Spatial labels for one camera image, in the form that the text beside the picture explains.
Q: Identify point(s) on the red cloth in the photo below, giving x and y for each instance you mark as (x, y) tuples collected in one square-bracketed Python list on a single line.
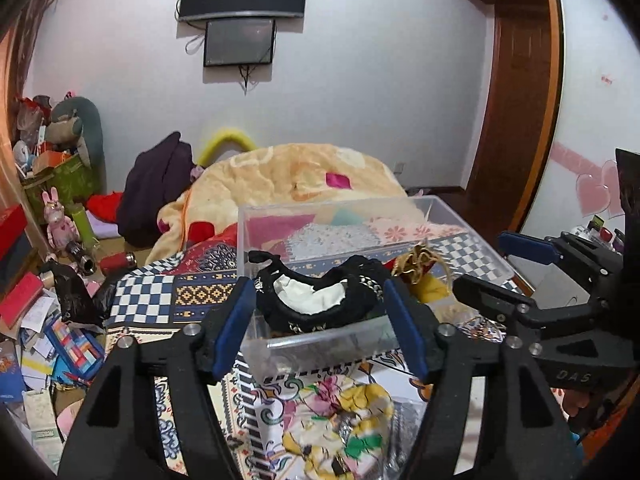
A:
[(102, 207)]

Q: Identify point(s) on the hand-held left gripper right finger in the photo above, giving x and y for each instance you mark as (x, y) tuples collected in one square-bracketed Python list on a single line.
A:
[(407, 330)]

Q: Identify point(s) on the black plastic bag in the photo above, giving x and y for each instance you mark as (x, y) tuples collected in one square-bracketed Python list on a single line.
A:
[(75, 295)]

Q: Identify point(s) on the yellow floral hair scrunchie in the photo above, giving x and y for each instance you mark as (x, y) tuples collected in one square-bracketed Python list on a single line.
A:
[(340, 425)]

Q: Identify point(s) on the patterned patchwork bed cover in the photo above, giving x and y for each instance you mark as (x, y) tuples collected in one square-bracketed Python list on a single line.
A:
[(165, 300)]

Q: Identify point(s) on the black metal flask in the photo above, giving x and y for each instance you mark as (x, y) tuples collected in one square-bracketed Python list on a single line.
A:
[(80, 256)]

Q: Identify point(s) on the red flat box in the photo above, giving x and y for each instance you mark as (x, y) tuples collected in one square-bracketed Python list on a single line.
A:
[(12, 240)]

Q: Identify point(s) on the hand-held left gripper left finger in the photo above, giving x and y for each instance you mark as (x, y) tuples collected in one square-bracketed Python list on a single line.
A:
[(234, 330)]

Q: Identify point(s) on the pink bunny doll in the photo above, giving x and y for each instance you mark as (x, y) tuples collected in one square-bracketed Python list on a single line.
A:
[(57, 222)]

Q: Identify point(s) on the pile of papers and boxes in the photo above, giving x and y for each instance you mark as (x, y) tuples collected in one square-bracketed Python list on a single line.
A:
[(35, 360)]

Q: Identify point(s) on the clear plastic storage box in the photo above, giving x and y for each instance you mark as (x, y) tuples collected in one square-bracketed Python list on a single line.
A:
[(350, 240)]

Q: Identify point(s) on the grey plush toy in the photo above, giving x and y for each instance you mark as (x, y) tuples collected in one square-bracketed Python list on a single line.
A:
[(75, 125)]

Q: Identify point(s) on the dark purple jacket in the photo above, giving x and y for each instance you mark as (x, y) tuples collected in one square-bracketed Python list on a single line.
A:
[(152, 185)]

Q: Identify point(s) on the green cylinder bottle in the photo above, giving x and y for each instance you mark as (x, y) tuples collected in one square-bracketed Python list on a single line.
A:
[(82, 227)]

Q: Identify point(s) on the peach fleece blanket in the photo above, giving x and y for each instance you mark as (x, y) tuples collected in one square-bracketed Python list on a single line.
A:
[(280, 175)]

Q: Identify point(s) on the black and white hair scrunchie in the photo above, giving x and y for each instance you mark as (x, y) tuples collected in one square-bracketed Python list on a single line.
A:
[(312, 297)]

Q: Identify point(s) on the red thermos bottle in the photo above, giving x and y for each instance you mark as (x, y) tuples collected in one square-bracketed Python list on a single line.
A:
[(117, 261)]

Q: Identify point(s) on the white wardrobe with pink hearts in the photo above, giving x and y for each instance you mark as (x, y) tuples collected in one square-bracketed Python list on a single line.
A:
[(580, 110)]

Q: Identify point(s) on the green cardboard box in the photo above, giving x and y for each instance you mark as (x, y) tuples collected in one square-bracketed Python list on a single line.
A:
[(70, 180)]

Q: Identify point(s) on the small black wall monitor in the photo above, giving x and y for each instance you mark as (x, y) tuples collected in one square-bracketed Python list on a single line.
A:
[(239, 42)]

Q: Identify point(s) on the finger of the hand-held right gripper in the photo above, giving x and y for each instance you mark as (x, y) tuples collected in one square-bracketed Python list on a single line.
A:
[(492, 297), (525, 247)]

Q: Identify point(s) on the dark flat board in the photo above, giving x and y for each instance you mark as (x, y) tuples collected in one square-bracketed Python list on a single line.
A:
[(629, 182)]

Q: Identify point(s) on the gold yellow hair scrunchie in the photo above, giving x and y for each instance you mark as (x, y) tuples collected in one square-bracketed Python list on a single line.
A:
[(420, 265)]

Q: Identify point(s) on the clear plastic bag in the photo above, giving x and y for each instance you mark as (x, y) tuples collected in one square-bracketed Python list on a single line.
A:
[(412, 430)]

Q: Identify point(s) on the brown wooden door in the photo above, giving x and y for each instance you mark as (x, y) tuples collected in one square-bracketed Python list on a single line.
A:
[(515, 85)]

